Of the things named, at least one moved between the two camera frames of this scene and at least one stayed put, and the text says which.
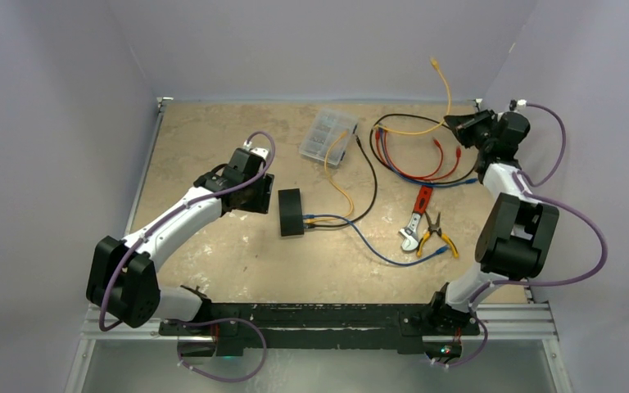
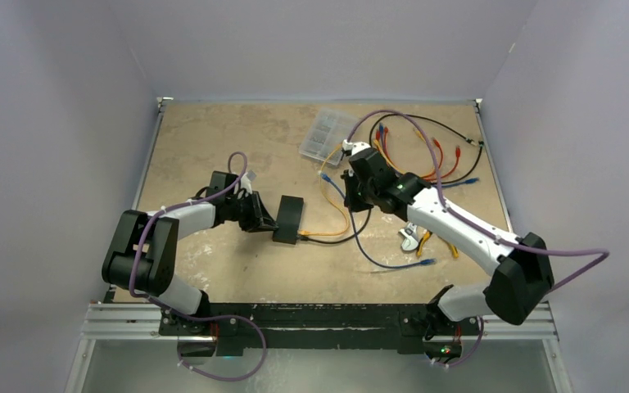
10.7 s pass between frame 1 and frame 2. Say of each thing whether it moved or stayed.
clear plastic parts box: stayed
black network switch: moved
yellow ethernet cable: moved
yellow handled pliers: stayed
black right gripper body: moved
